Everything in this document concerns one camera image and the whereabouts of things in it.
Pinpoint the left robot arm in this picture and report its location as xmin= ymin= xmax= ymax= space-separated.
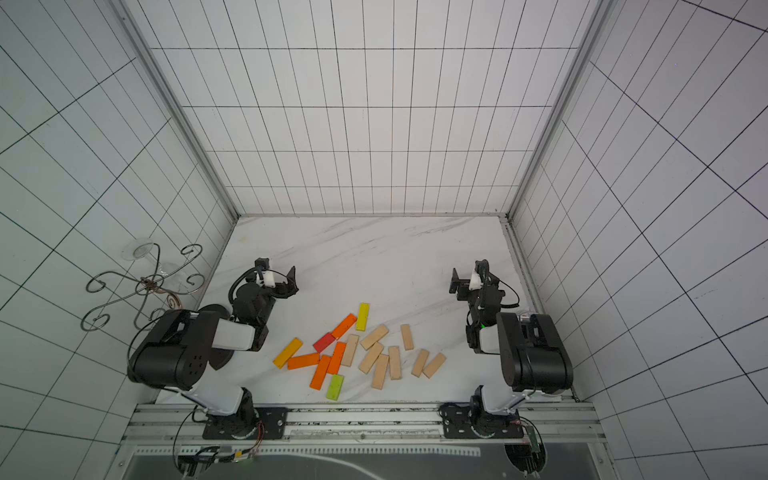
xmin=127 ymin=258 xmax=299 ymax=439

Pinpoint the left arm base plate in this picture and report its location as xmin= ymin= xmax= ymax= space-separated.
xmin=202 ymin=407 xmax=289 ymax=441

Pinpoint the electronics board with wires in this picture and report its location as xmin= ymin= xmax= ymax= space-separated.
xmin=172 ymin=441 xmax=261 ymax=479

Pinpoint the yellow-green block upper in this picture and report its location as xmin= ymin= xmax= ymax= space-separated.
xmin=355 ymin=303 xmax=370 ymax=332

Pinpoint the lime green block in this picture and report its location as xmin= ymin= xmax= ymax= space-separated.
xmin=326 ymin=374 xmax=345 ymax=401

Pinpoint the orange block lying horizontal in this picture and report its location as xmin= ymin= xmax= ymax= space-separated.
xmin=287 ymin=353 xmax=321 ymax=370

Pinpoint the natural block diagonal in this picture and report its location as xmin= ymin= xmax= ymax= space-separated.
xmin=359 ymin=325 xmax=389 ymax=350
xmin=359 ymin=342 xmax=384 ymax=374
xmin=372 ymin=354 xmax=389 ymax=390

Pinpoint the ornate metal wire stand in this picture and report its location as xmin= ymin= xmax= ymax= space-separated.
xmin=79 ymin=240 xmax=205 ymax=333

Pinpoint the aluminium mounting rail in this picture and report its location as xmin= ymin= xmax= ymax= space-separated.
xmin=123 ymin=401 xmax=607 ymax=456

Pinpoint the long orange block bottom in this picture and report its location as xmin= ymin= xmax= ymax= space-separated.
xmin=310 ymin=355 xmax=331 ymax=390

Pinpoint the orange block upper diagonal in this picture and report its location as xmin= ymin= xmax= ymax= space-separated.
xmin=331 ymin=314 xmax=357 ymax=340

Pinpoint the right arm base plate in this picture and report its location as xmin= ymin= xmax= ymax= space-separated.
xmin=438 ymin=403 xmax=524 ymax=440

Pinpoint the red wooden block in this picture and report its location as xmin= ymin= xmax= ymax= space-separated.
xmin=313 ymin=332 xmax=337 ymax=354

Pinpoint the yellow-orange wooden block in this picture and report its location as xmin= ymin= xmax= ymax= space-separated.
xmin=273 ymin=338 xmax=303 ymax=369

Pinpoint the right base cable bundle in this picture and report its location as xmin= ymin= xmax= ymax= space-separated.
xmin=505 ymin=431 xmax=548 ymax=478

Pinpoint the orange block upright middle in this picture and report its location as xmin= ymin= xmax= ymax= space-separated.
xmin=327 ymin=342 xmax=347 ymax=375

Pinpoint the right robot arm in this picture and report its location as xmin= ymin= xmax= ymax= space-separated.
xmin=440 ymin=260 xmax=574 ymax=439

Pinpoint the natural block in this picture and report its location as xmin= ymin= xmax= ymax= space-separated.
xmin=388 ymin=346 xmax=402 ymax=380
xmin=422 ymin=353 xmax=446 ymax=378
xmin=401 ymin=324 xmax=415 ymax=351
xmin=411 ymin=349 xmax=430 ymax=377
xmin=341 ymin=334 xmax=359 ymax=367

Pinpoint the natural block beside orange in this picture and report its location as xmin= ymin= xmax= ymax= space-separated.
xmin=341 ymin=334 xmax=359 ymax=367

